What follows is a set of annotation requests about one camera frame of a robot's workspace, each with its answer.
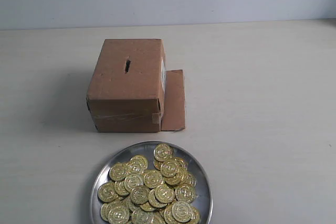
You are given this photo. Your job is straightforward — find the gold coin top of plate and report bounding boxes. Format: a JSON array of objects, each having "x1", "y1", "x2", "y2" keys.
[{"x1": 154, "y1": 143, "x2": 173, "y2": 162}]

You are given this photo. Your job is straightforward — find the gold coin upper centre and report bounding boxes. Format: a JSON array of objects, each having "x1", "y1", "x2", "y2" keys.
[{"x1": 160, "y1": 158, "x2": 180, "y2": 178}]

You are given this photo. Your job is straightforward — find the round silver metal plate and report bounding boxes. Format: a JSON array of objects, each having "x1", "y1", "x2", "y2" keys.
[{"x1": 89, "y1": 141, "x2": 213, "y2": 223}]

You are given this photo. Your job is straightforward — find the gold coin upper left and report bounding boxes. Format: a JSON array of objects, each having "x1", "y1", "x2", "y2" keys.
[{"x1": 109, "y1": 163, "x2": 129, "y2": 182}]

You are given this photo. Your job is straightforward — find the cardboard box with slot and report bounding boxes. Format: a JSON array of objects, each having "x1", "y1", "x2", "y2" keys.
[{"x1": 86, "y1": 39, "x2": 185, "y2": 133}]

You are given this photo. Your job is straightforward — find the gold coin bottom left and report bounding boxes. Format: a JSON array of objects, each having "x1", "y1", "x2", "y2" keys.
[{"x1": 108, "y1": 205, "x2": 130, "y2": 224}]

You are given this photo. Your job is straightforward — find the gold coin lower right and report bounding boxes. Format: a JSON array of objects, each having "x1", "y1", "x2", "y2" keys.
[{"x1": 172, "y1": 201, "x2": 193, "y2": 223}]

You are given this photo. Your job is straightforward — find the gold coin far left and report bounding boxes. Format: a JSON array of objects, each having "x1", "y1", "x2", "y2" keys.
[{"x1": 98, "y1": 181, "x2": 118, "y2": 203}]

